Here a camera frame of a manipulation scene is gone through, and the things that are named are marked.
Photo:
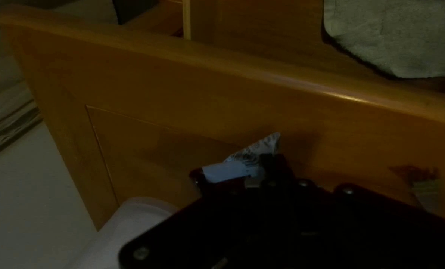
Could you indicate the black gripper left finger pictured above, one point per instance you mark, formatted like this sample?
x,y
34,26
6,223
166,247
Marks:
x,y
199,178

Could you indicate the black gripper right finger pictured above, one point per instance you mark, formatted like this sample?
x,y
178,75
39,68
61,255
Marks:
x,y
278,172

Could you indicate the small blue white object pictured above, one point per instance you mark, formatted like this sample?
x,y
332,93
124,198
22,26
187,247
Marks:
x,y
237,166

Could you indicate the wooden drawer with grey cloth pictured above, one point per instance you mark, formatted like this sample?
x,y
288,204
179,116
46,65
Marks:
x,y
182,99

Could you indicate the white rounded plastic object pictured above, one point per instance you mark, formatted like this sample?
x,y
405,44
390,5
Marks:
x,y
127,225

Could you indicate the grey folded cloth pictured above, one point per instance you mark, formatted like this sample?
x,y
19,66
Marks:
x,y
396,35

